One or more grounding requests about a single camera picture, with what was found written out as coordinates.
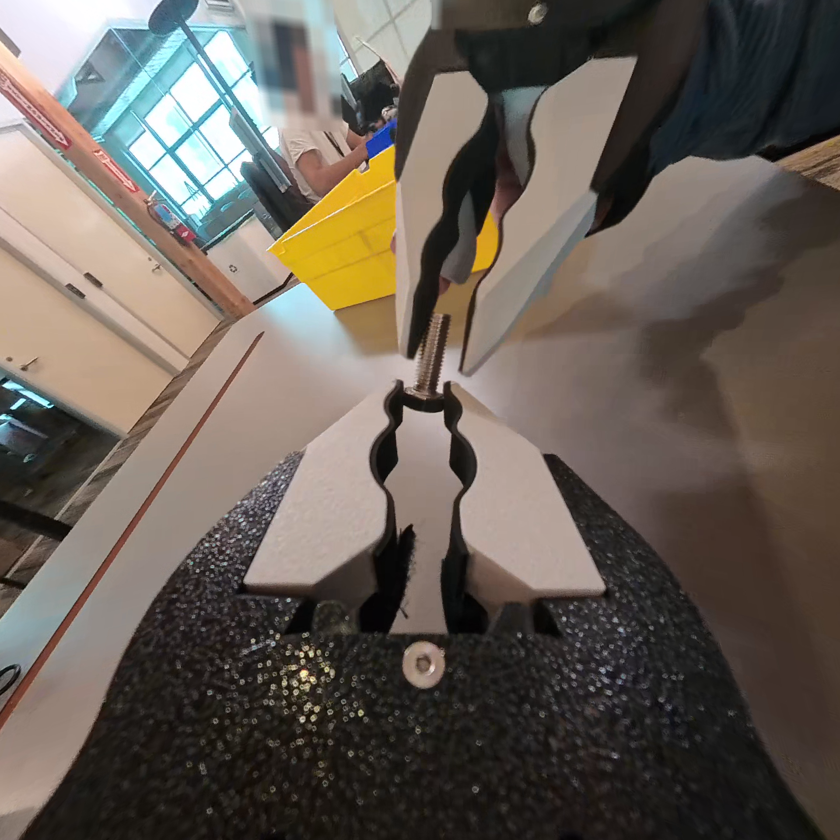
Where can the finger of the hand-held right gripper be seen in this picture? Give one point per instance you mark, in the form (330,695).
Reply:
(420,197)
(558,164)

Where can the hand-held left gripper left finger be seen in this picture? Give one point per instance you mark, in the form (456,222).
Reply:
(315,518)

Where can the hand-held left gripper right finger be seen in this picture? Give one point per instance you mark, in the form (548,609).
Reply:
(525,518)

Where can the steel bolt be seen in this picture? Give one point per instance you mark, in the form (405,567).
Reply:
(430,358)

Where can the person's right forearm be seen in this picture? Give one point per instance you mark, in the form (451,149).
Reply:
(754,79)

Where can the person's right hand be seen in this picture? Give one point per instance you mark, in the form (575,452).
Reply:
(506,190)

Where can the blue plastic bin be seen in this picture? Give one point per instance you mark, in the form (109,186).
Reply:
(380,141)

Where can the yellow plastic bin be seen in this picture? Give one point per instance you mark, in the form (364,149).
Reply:
(341,249)

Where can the black office chair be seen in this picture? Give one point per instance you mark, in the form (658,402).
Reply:
(269,190)

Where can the white recycling bin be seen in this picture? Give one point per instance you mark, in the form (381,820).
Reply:
(243,262)

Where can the red fire extinguisher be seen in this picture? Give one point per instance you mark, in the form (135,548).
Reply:
(172,220)

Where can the large grid window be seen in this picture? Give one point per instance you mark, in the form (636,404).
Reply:
(170,151)

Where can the red arrow sign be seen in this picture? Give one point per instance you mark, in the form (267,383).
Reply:
(36,108)
(118,172)

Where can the black floor lamp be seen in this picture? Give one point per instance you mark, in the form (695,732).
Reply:
(172,10)

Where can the wooden wall beam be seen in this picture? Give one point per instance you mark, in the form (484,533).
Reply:
(197,262)

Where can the cream wall cabinet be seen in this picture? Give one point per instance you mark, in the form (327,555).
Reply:
(79,315)

